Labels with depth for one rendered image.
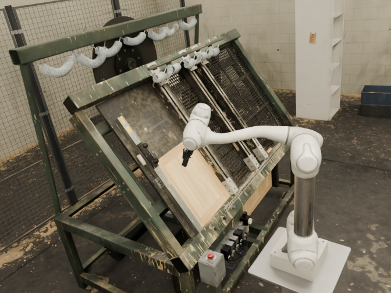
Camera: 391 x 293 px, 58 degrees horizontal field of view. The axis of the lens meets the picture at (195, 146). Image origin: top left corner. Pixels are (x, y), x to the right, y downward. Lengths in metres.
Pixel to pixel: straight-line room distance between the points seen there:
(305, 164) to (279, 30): 6.25
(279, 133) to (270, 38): 6.12
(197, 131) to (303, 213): 0.69
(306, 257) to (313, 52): 4.51
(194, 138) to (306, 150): 0.53
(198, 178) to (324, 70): 3.93
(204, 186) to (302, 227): 0.93
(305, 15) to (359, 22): 1.51
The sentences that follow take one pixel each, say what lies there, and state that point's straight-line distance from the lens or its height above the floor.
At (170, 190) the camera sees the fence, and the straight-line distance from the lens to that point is 2.42.
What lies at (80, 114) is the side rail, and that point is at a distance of 2.30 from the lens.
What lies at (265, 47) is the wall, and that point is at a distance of 8.02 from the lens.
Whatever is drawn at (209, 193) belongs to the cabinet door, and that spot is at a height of 1.00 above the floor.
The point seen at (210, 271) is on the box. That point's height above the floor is 0.88.
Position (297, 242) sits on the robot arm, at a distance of 2.03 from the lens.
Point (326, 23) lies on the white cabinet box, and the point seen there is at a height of 1.58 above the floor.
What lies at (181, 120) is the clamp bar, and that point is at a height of 1.49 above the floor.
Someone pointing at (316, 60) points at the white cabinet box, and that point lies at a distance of 6.16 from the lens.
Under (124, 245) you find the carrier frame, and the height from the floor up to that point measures 0.79.
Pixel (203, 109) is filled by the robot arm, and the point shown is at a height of 1.84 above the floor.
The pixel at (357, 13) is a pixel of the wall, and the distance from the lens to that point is 7.33.
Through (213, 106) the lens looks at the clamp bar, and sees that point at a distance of 3.03.
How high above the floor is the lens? 2.46
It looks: 25 degrees down
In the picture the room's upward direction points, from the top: 8 degrees counter-clockwise
